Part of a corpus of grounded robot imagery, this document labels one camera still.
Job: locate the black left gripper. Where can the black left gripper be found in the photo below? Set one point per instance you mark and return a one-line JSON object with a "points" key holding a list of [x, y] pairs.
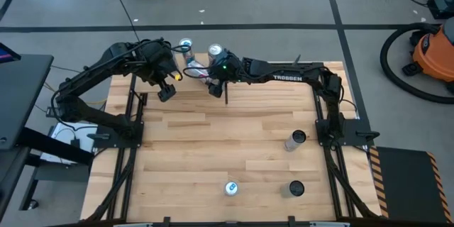
{"points": [[156, 62]]}

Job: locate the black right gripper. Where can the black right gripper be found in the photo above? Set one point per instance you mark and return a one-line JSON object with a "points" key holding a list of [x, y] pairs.
{"points": [[227, 69]]}

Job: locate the silver Diet Coke can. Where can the silver Diet Coke can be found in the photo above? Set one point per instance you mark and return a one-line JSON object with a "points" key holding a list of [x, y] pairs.
{"points": [[215, 51]]}

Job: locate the blue silver Red Bull can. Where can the blue silver Red Bull can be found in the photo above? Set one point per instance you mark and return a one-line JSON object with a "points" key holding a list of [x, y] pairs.
{"points": [[187, 51], [231, 188]]}

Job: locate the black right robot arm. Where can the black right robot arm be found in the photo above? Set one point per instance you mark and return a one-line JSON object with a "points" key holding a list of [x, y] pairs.
{"points": [[291, 77]]}

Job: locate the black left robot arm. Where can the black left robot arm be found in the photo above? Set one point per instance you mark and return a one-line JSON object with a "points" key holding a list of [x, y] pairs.
{"points": [[92, 69]]}

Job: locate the white paper box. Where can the white paper box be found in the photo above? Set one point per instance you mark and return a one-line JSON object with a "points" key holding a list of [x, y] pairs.
{"points": [[62, 138]]}

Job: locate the black power adapter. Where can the black power adapter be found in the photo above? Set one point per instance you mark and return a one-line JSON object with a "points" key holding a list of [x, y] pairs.
{"points": [[49, 112]]}

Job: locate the white Celsius can yellow band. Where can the white Celsius can yellow band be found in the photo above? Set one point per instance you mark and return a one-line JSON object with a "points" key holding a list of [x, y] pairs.
{"points": [[291, 189]]}

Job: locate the black desk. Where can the black desk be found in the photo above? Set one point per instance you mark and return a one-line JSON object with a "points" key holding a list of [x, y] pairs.
{"points": [[21, 95]]}

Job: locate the laptop screen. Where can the laptop screen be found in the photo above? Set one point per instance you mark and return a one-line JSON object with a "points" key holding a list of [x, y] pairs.
{"points": [[7, 55]]}

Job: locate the orange shop vacuum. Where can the orange shop vacuum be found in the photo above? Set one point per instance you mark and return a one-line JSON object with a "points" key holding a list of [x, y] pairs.
{"points": [[384, 60], [432, 56]]}

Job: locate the black hazard striped floor mat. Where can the black hazard striped floor mat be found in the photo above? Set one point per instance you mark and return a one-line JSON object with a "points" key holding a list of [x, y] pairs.
{"points": [[408, 184]]}

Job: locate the black equipment case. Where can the black equipment case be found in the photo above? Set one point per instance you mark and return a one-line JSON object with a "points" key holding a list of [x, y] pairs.
{"points": [[441, 5]]}

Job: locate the wooden shelf black metal frame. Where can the wooden shelf black metal frame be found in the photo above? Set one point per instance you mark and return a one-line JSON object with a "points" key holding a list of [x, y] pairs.
{"points": [[191, 90]]}

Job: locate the black aluminium table frame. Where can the black aluminium table frame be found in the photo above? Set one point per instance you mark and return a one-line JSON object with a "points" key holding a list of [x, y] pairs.
{"points": [[338, 191]]}

